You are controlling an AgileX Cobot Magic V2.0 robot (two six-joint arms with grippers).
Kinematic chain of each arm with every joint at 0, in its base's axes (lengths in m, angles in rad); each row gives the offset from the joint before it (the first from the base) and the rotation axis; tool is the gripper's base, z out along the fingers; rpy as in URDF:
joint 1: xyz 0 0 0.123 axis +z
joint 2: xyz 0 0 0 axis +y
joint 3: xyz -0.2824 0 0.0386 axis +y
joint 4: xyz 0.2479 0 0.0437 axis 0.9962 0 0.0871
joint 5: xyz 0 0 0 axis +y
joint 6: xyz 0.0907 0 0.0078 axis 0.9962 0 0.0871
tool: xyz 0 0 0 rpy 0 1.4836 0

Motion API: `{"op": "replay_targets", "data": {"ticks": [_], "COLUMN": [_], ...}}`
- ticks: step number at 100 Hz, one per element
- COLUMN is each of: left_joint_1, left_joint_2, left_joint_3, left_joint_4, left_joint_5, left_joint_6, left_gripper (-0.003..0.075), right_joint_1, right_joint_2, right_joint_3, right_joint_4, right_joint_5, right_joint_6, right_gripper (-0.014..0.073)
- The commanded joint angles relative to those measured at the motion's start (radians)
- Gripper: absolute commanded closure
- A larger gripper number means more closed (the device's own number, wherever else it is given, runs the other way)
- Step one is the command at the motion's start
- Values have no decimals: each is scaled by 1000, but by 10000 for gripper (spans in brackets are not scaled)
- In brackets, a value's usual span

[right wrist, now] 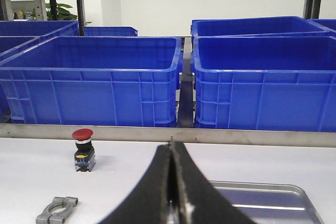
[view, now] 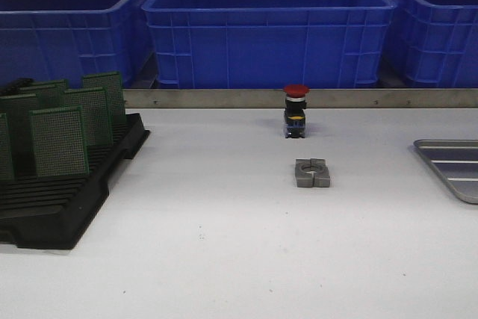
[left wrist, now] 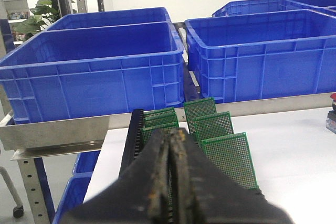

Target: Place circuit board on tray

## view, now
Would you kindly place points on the green perforated board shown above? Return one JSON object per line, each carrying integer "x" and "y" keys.
{"x": 112, "y": 84}
{"x": 61, "y": 84}
{"x": 59, "y": 142}
{"x": 95, "y": 112}
{"x": 17, "y": 109}
{"x": 7, "y": 167}

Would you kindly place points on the blue plastic bin right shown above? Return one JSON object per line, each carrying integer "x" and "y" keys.
{"x": 433, "y": 43}

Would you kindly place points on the green perforated board mid left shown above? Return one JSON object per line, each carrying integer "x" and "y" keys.
{"x": 48, "y": 96}

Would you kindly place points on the grey metal clamp block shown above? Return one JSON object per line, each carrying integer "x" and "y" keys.
{"x": 312, "y": 173}

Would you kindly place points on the red emergency stop button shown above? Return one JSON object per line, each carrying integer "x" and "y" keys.
{"x": 294, "y": 114}

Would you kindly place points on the black slotted board rack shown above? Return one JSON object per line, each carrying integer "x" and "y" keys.
{"x": 53, "y": 214}

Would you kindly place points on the green perforated board front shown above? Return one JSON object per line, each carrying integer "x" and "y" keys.
{"x": 59, "y": 142}

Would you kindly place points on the blue plastic bin centre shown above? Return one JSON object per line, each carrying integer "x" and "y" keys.
{"x": 247, "y": 44}

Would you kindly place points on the blue plastic bin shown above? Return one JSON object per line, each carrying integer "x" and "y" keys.
{"x": 54, "y": 39}
{"x": 247, "y": 44}
{"x": 433, "y": 43}

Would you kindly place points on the blue plastic bin left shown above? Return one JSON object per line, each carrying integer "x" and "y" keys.
{"x": 54, "y": 39}

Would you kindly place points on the silver metal tray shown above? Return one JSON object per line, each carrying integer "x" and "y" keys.
{"x": 455, "y": 164}

